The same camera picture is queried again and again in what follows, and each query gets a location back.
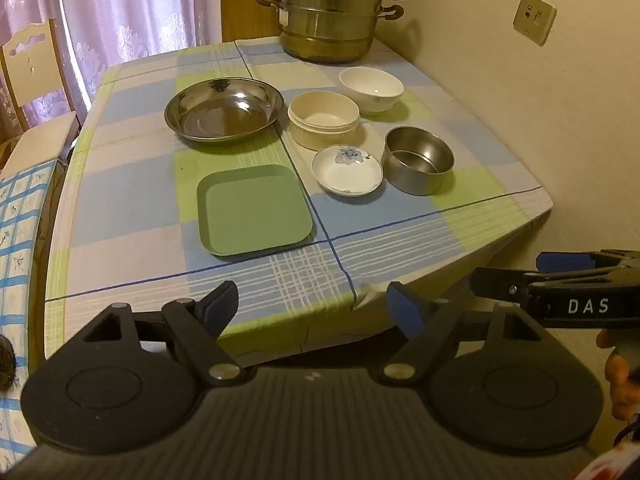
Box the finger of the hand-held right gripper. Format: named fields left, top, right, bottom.
left=536, top=249, right=640, bottom=275
left=471, top=266, right=538, bottom=306

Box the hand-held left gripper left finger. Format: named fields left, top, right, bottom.
left=80, top=280, right=243, bottom=387

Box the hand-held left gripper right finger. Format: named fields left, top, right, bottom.
left=382, top=281, right=543, bottom=386

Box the green square plate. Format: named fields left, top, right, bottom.
left=196, top=164, right=315, bottom=257

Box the small stainless steel bowl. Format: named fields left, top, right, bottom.
left=381, top=126, right=455, bottom=197

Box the small floral white dish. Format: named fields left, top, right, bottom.
left=311, top=144, right=384, bottom=196

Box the large stainless steel plate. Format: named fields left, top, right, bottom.
left=164, top=77, right=285, bottom=144

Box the cream plastic bowl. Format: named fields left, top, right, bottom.
left=287, top=91, right=361, bottom=151

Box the white ceramic bowl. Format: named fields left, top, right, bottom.
left=339, top=66, right=405, bottom=114

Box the person's right hand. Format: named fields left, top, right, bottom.
left=596, top=330, right=640, bottom=423

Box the checked pastel tablecloth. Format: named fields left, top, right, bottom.
left=44, top=37, right=554, bottom=361

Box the red and white cloth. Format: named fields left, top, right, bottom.
left=575, top=447, right=640, bottom=480

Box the blue checked white cloth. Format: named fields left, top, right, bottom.
left=0, top=160, right=66, bottom=461

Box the dark furry object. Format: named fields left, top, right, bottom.
left=0, top=335, right=18, bottom=393

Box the white wooden chair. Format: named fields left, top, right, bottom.
left=0, top=17, right=83, bottom=171

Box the stainless steel steamer pot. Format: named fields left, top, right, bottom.
left=251, top=0, right=411, bottom=65

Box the wooden door panel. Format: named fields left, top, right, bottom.
left=220, top=0, right=286, bottom=43

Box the purple lace curtain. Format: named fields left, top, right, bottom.
left=0, top=0, right=221, bottom=131

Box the beige wall socket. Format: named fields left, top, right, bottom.
left=512, top=0, right=557, bottom=47

